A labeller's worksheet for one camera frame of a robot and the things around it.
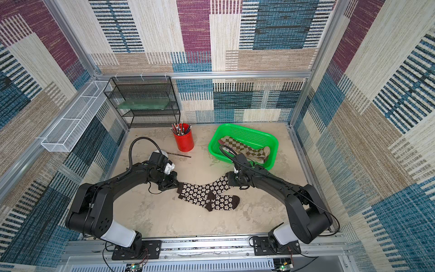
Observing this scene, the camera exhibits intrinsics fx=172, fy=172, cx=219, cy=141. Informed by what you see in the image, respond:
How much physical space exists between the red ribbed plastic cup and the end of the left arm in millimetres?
237

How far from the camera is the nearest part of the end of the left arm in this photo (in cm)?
78

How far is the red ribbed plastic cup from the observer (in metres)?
1.01
